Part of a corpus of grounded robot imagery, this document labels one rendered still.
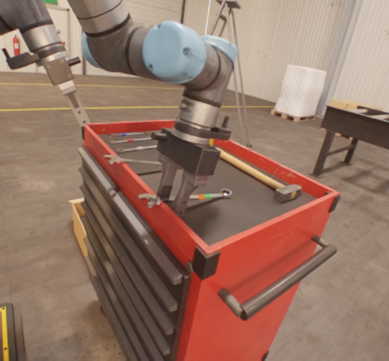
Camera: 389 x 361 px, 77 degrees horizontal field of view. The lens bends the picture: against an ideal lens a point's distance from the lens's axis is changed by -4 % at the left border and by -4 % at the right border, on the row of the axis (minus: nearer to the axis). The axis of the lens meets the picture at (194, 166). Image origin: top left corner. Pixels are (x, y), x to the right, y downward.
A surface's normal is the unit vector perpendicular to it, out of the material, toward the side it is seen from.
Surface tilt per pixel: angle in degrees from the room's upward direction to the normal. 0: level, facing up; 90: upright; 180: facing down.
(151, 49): 79
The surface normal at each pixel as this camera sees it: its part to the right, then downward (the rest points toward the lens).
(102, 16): 0.31, 0.77
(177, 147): -0.72, -0.03
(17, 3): 0.18, 0.43
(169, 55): -0.44, 0.12
